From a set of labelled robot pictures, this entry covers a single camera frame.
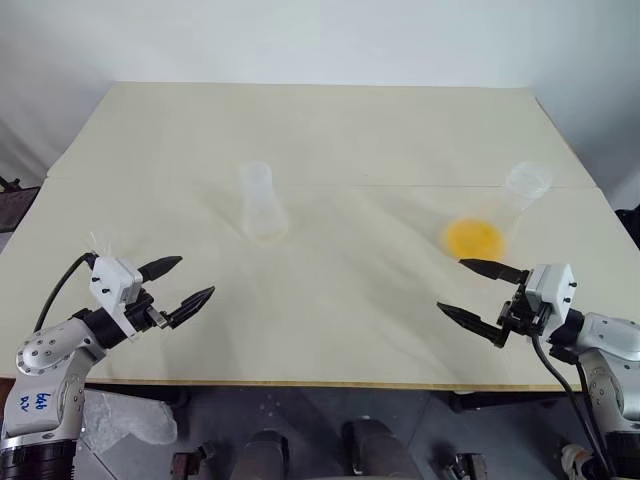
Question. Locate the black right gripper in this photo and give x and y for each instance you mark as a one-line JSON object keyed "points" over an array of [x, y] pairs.
{"points": [[520, 312]]}

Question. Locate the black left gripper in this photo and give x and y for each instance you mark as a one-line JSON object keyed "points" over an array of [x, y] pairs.
{"points": [[142, 312]]}

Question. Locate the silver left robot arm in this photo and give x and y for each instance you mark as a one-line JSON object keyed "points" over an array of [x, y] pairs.
{"points": [[45, 350]]}

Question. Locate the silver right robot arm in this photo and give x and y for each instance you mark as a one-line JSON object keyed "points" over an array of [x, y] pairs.
{"points": [[607, 335]]}

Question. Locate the large flask with orange liquid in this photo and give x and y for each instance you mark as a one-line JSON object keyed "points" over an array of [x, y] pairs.
{"points": [[475, 237]]}

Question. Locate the white zip tie tails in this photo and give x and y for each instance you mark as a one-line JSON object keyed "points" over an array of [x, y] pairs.
{"points": [[100, 245]]}

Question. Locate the small clear empty flask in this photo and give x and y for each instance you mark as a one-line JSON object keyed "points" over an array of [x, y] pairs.
{"points": [[262, 210]]}

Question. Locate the crumpled clear plastic bag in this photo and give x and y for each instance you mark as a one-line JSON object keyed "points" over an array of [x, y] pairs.
{"points": [[130, 415]]}

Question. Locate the dark brown furniture piece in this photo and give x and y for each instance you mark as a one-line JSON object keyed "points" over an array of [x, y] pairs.
{"points": [[17, 205]]}

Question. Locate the dark rounded shape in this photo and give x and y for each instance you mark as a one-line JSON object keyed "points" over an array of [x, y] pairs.
{"points": [[380, 450], [267, 455]]}

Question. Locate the white orange bundle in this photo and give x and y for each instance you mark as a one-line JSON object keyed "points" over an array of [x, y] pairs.
{"points": [[575, 457]]}

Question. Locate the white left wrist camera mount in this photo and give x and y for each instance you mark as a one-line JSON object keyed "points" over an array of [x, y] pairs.
{"points": [[107, 280]]}

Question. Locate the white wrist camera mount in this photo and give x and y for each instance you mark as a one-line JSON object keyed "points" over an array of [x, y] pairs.
{"points": [[555, 287], [107, 280]]}

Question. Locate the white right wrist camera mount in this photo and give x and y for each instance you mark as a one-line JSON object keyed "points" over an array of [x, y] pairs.
{"points": [[555, 287]]}

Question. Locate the black table frame bar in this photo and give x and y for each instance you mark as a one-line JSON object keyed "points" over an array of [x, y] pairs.
{"points": [[500, 398]]}

